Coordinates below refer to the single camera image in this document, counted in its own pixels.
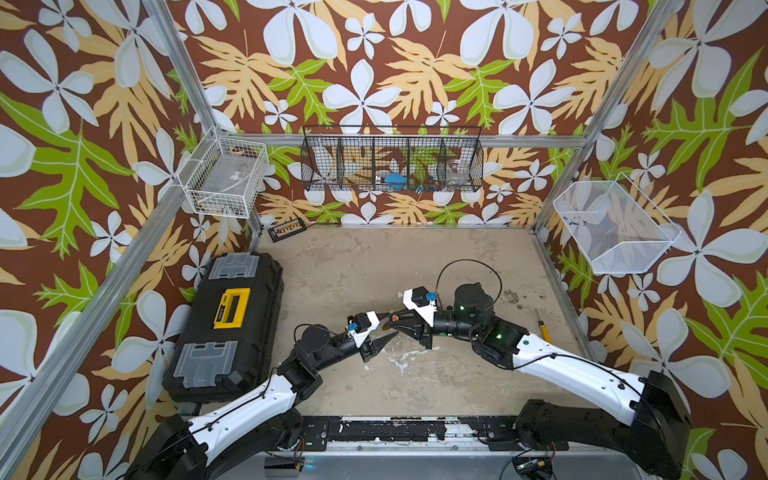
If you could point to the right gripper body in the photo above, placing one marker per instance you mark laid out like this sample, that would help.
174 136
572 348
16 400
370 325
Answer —
428 332

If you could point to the white mesh basket right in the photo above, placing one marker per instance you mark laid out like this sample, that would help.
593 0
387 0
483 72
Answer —
617 227

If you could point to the small black tray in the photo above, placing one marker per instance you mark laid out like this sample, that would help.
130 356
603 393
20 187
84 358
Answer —
287 229

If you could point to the black yellow toolbox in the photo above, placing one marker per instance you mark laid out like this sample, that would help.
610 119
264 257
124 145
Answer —
225 348

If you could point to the black wire basket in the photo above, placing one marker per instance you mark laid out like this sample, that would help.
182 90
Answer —
359 157

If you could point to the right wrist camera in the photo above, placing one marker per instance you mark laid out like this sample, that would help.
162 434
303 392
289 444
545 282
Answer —
423 302

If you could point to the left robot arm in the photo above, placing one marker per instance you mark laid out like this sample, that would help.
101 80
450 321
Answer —
261 420

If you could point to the blue item in basket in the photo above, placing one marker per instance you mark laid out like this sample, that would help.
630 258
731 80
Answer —
395 182

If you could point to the yellow handled screwdriver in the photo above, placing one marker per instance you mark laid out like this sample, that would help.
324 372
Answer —
544 332

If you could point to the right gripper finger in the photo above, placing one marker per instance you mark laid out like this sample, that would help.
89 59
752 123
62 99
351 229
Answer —
407 318
419 333

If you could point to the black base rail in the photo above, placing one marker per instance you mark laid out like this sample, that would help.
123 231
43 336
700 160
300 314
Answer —
495 432

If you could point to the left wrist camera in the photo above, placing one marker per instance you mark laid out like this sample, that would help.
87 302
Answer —
360 326

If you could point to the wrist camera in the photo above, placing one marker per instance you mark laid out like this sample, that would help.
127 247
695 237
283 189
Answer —
423 302
360 326

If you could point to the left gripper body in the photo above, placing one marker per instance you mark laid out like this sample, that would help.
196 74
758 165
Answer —
368 346

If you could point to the white wire basket left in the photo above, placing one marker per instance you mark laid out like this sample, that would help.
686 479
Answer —
223 175

